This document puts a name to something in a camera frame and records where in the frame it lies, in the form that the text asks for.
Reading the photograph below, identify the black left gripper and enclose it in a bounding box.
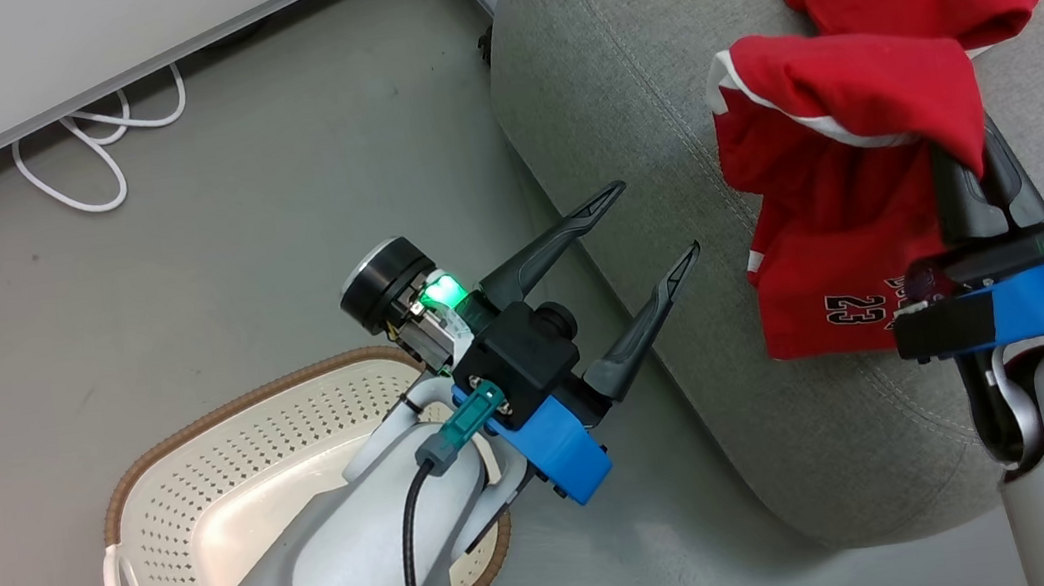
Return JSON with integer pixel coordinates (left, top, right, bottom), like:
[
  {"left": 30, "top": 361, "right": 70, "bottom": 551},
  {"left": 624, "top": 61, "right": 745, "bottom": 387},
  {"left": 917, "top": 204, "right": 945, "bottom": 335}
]
[{"left": 329, "top": 172, "right": 721, "bottom": 453}]

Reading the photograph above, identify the red basketball jersey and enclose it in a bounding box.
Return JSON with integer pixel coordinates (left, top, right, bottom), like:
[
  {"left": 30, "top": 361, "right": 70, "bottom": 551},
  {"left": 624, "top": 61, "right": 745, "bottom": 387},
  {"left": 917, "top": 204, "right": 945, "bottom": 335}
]
[{"left": 695, "top": 0, "right": 1044, "bottom": 368}]

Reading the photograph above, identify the grey fabric sofa seat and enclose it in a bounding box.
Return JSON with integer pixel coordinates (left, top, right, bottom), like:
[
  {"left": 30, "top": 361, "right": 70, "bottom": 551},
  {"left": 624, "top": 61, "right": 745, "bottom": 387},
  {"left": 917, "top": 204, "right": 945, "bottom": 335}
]
[{"left": 478, "top": 0, "right": 1044, "bottom": 586}]

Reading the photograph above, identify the cream perforated laundry basket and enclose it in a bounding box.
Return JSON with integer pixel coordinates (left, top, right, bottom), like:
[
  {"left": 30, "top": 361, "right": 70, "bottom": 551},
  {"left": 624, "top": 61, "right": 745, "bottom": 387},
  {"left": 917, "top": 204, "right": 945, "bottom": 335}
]
[{"left": 78, "top": 331, "right": 521, "bottom": 586}]

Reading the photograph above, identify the wide white partition panel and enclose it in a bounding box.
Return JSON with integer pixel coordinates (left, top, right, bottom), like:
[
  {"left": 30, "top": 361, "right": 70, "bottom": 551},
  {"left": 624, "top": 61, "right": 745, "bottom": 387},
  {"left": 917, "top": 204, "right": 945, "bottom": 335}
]
[{"left": 0, "top": 0, "right": 432, "bottom": 198}]

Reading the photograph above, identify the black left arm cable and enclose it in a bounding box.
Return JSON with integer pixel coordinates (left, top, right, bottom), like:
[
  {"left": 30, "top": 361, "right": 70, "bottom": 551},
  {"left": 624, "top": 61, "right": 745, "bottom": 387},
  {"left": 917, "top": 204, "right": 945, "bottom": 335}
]
[{"left": 380, "top": 383, "right": 531, "bottom": 586}]

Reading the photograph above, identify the white looped power cable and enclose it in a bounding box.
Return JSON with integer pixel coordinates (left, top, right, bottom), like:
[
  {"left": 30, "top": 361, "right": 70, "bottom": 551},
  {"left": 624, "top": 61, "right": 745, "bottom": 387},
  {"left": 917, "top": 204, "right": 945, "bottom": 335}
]
[{"left": 2, "top": 61, "right": 201, "bottom": 224}]

